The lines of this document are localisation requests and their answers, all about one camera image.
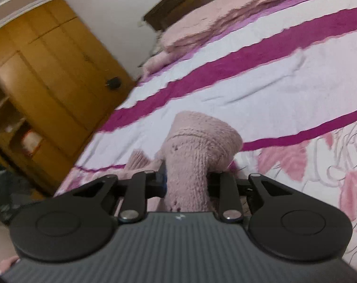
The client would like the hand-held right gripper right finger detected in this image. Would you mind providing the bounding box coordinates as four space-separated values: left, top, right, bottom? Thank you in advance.
208 171 294 223

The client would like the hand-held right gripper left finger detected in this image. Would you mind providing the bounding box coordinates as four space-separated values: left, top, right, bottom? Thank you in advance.
72 161 167 223

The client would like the pink knitted sweater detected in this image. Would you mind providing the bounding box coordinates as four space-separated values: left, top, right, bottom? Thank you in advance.
120 110 244 213

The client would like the dark clothes pile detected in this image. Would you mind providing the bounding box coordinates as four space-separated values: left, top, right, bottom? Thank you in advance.
0 159 49 225

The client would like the floral striped bed sheet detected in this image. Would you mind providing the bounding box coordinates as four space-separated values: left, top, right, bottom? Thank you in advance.
53 0 357 272

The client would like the red and white package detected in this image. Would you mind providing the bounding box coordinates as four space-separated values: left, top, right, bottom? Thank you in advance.
21 130 45 158

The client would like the wooden wardrobe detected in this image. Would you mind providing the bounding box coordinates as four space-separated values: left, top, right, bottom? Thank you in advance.
0 0 138 196

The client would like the pink folded quilt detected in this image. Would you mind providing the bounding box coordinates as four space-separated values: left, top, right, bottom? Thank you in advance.
141 0 357 74

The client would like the dark wooden headboard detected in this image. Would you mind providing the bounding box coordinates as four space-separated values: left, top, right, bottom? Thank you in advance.
143 0 235 31

